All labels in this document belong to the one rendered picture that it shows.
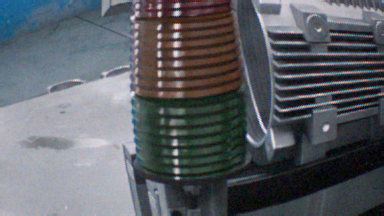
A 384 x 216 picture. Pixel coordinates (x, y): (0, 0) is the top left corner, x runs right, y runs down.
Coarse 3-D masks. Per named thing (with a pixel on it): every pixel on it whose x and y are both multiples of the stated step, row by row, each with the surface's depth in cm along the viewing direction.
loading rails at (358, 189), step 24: (360, 144) 102; (264, 168) 106; (288, 168) 96; (312, 168) 96; (336, 168) 97; (360, 168) 98; (144, 192) 104; (240, 192) 95; (264, 192) 95; (288, 192) 96; (312, 192) 97; (336, 192) 98; (360, 192) 99
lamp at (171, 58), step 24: (144, 24) 64; (168, 24) 63; (192, 24) 63; (216, 24) 64; (144, 48) 64; (168, 48) 64; (192, 48) 64; (216, 48) 64; (240, 48) 67; (144, 72) 65; (168, 72) 64; (192, 72) 64; (216, 72) 64; (240, 72) 66; (144, 96) 65; (168, 96) 64; (192, 96) 64
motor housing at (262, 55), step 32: (288, 0) 93; (320, 0) 94; (256, 32) 107; (288, 32) 90; (352, 32) 93; (256, 64) 107; (288, 64) 90; (320, 64) 91; (352, 64) 93; (256, 96) 106; (288, 96) 92; (352, 96) 94; (256, 128) 103; (352, 128) 99; (256, 160) 101
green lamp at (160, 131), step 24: (216, 96) 65; (240, 96) 66; (144, 120) 66; (168, 120) 65; (192, 120) 65; (216, 120) 65; (240, 120) 66; (144, 144) 66; (168, 144) 65; (192, 144) 65; (216, 144) 65; (240, 144) 67; (144, 168) 67; (168, 168) 66; (192, 168) 65; (216, 168) 66
